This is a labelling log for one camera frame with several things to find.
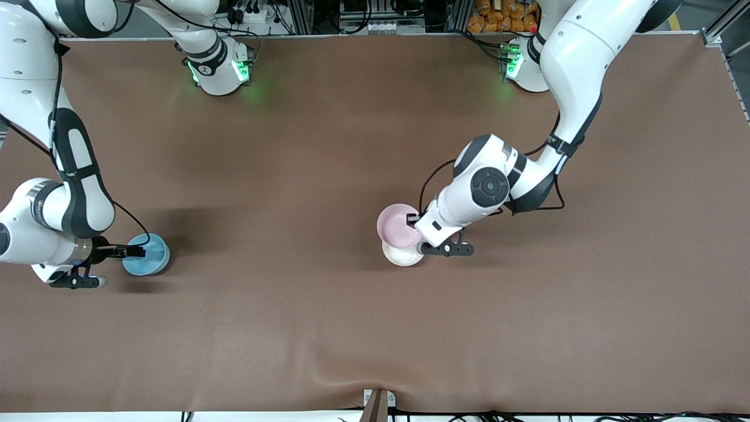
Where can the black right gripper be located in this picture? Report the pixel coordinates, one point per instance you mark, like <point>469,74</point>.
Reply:
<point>102,249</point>

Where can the pink bowl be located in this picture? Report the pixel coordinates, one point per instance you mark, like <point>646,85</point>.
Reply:
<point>395,225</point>

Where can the blue bowl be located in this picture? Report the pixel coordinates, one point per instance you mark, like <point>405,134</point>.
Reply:
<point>152,264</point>

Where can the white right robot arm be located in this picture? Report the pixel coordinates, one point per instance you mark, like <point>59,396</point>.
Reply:
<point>23,58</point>

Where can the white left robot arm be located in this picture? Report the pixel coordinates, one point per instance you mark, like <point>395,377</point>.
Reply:
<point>580,58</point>

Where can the white bowl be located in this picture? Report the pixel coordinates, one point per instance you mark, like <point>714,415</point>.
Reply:
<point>401,258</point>

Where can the brown table cover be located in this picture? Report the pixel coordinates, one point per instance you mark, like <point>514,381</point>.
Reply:
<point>469,328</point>

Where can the white power strip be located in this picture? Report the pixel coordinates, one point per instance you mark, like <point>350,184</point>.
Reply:
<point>384,27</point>

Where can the orange packaged snacks pile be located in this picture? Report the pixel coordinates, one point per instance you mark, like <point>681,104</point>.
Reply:
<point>498,17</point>

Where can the power strip with black plugs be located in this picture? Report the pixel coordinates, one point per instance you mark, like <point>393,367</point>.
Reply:
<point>252,14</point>

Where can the brown camera mount post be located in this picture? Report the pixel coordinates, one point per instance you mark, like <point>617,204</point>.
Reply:
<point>378,407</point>

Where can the aluminium frame post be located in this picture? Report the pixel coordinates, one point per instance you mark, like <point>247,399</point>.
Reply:
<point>302,17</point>
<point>459,16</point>

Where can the aluminium corner frame beam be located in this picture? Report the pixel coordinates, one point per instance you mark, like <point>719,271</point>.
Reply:
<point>712,35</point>

